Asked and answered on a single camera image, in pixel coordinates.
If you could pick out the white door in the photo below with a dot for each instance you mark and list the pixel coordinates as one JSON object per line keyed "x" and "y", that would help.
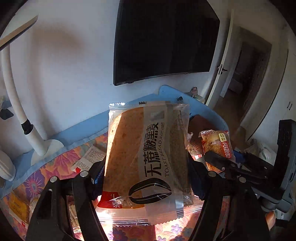
{"x": 222, "y": 71}

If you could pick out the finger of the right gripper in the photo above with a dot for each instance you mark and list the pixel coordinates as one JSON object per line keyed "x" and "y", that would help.
{"x": 218, "y": 161}

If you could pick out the pink red snack packet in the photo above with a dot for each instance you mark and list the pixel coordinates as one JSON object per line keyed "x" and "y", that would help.
{"x": 195, "y": 147}

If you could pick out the white long snack package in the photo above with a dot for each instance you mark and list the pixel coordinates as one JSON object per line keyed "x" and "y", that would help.
{"x": 92, "y": 156}

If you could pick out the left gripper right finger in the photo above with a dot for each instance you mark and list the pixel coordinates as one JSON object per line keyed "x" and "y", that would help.
{"x": 206, "y": 187}

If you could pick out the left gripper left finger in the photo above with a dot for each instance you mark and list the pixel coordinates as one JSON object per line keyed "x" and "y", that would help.
{"x": 87, "y": 186}

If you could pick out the yellow label flat packet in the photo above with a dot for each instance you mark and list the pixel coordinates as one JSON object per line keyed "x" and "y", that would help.
{"x": 19, "y": 210}

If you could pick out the black wall television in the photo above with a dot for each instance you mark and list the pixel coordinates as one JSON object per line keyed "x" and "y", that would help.
{"x": 160, "y": 38}

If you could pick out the floral table cloth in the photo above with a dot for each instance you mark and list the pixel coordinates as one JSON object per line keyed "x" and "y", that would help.
{"x": 29, "y": 189}

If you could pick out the toast bread package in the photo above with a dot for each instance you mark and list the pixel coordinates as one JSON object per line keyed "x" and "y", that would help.
{"x": 146, "y": 178}

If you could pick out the red bun snack packet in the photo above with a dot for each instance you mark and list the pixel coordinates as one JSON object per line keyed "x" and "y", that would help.
{"x": 217, "y": 142}

